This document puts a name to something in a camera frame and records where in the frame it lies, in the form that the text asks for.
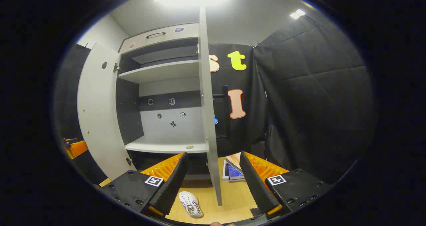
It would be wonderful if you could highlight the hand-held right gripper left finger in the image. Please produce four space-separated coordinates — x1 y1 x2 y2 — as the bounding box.
100 152 188 218

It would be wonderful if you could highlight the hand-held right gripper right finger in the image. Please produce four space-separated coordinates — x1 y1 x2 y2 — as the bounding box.
240 150 333 220

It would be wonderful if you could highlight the white striped canvas shoe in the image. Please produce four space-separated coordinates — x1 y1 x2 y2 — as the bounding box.
179 191 203 219

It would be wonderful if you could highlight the grey cabinet door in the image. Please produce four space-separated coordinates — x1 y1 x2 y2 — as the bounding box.
77 42 137 180
198 6 223 206

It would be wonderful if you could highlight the grey shoe cabinet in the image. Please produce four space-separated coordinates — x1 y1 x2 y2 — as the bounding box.
115 22 217 181

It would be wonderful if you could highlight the black backdrop cloth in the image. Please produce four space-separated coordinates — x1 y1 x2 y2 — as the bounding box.
53 13 378 185

